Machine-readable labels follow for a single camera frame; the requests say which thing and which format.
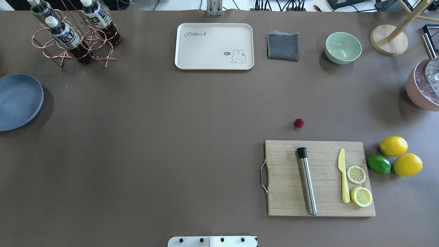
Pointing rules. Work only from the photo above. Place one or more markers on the lower whole lemon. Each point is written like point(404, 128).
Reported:
point(407, 165)

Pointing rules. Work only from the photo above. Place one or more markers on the wooden stand with round base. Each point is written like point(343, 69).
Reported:
point(391, 40)

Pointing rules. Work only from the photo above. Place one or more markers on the left tea bottle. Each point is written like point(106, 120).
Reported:
point(42, 9)

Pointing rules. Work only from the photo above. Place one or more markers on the tea bottle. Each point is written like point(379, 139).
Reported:
point(42, 9)
point(69, 39)
point(101, 21)

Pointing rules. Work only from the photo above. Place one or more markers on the whole lemon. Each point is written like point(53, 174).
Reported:
point(407, 165)
point(393, 146)

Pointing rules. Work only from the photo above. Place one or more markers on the green bowl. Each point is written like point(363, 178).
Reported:
point(342, 48)

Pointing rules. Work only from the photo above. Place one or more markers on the pink bowl with ice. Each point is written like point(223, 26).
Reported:
point(419, 90)

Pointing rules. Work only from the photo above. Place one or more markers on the yellow plastic knife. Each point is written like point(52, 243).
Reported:
point(342, 168)

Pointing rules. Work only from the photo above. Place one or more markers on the right tea bottle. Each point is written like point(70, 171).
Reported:
point(101, 21)

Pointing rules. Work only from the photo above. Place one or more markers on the upper whole lemon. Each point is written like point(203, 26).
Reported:
point(393, 146)

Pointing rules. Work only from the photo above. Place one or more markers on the lower lemon half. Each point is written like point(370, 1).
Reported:
point(361, 196)

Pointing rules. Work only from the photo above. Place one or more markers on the steel muddler black tip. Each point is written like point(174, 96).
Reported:
point(306, 179)

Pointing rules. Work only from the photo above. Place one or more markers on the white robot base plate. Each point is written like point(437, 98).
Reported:
point(213, 241)

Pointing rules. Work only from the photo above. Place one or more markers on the red strawberry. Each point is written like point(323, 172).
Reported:
point(299, 123)

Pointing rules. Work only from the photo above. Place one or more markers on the upper lemon slice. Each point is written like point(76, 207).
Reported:
point(356, 174)

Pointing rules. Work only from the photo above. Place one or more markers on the metal scoop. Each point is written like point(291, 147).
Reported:
point(432, 67)

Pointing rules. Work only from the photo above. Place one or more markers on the front tea bottle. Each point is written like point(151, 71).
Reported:
point(69, 39)

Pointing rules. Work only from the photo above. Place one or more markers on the copper wire bottle rack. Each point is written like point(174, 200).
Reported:
point(72, 14)

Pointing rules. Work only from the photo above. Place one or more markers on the green lime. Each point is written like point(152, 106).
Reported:
point(379, 164)

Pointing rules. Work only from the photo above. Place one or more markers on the cream rabbit tray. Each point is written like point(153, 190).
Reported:
point(214, 46)

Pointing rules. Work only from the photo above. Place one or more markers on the grey folded cloth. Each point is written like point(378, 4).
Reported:
point(282, 45)

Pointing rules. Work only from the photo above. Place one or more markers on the blue plate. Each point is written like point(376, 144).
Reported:
point(21, 98)

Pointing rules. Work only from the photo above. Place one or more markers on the aluminium frame post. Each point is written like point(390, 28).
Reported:
point(214, 7)

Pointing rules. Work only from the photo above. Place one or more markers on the wooden cutting board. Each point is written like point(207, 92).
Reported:
point(285, 192)

